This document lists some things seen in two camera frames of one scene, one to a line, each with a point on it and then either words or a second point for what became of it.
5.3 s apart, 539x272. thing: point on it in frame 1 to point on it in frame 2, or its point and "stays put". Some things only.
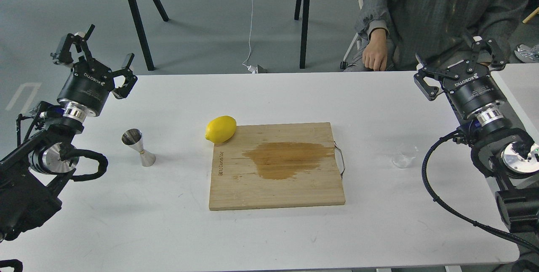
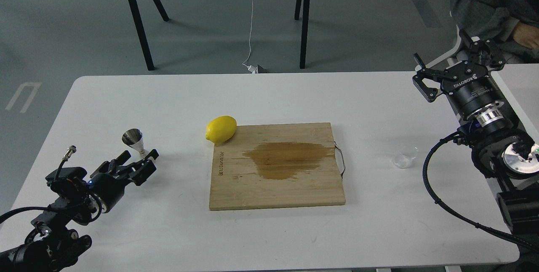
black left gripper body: (87, 86) to (108, 188)
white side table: (520, 83) stays put
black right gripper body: (471, 87) stays put
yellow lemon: (220, 130) stays put
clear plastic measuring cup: (403, 160) stays put
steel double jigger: (133, 138) stays put
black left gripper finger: (130, 80) to (139, 172)
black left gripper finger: (65, 56) to (115, 164)
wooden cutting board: (276, 165) stays put
